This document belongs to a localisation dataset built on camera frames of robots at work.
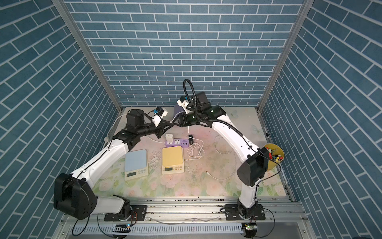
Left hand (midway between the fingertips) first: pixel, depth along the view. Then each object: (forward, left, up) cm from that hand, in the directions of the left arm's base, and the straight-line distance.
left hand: (175, 124), depth 77 cm
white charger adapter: (+4, +6, -18) cm, 19 cm away
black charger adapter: (+5, -8, -23) cm, 25 cm away
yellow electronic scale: (-8, +3, -26) cm, 27 cm away
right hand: (-1, -1, +3) cm, 3 cm away
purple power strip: (+4, -2, -24) cm, 24 cm away
